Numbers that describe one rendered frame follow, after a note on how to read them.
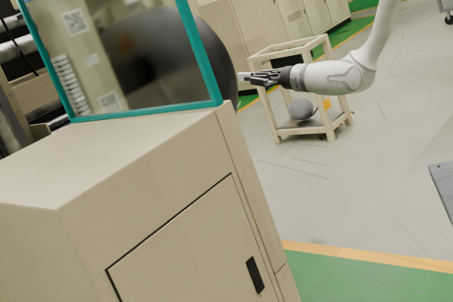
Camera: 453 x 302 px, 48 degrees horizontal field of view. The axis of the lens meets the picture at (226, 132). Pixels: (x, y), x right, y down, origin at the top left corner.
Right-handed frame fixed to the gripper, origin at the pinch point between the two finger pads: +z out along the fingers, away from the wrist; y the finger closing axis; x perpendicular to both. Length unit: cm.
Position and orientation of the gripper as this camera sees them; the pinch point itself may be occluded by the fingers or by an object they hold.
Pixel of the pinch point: (246, 77)
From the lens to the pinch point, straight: 178.2
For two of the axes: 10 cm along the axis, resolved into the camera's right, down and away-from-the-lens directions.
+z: -7.5, -0.8, 6.6
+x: 2.3, 9.0, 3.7
